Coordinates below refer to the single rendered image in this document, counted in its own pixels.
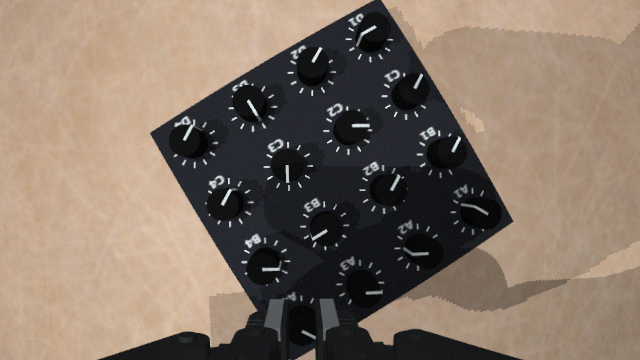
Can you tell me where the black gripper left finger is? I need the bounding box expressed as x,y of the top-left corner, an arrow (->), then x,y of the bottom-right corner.
98,299 -> 290,360

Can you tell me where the black knob box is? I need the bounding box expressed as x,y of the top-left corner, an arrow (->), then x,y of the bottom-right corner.
151,0 -> 514,360

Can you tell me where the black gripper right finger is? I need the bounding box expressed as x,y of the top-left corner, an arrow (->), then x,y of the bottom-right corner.
315,299 -> 522,360

